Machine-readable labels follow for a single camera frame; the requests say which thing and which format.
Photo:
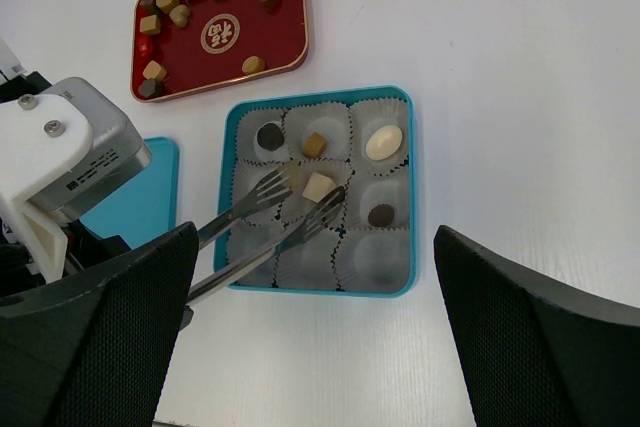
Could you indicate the dark round chocolate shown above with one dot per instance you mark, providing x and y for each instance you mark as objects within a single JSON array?
[{"x": 270, "y": 137}]

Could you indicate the red chocolate tray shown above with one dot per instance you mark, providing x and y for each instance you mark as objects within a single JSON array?
[{"x": 208, "y": 52}]

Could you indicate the white square chocolate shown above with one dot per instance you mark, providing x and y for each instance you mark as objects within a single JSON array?
[{"x": 317, "y": 187}]

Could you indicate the teal chocolate box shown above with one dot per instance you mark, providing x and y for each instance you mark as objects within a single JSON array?
[{"x": 360, "y": 140}]

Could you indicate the brown fluted round chocolate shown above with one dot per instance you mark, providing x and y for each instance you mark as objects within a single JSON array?
[{"x": 381, "y": 216}]

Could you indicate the dark hexagon chocolate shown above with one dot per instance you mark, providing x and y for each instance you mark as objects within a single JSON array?
[{"x": 150, "y": 89}]

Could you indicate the tan square chocolate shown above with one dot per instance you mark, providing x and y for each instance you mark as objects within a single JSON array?
[{"x": 150, "y": 25}]

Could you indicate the tan round chocolate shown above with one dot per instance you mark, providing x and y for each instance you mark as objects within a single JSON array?
[{"x": 253, "y": 65}]

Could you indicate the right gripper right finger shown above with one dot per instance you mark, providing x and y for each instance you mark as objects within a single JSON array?
[{"x": 535, "y": 351}]

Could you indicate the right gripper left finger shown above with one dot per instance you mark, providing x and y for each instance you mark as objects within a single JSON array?
[{"x": 93, "y": 349}]

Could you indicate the teal box lid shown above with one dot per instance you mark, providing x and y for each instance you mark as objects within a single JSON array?
[{"x": 145, "y": 207}]

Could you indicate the white oval chocolate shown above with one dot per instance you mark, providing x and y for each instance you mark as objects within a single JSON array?
[{"x": 384, "y": 143}]

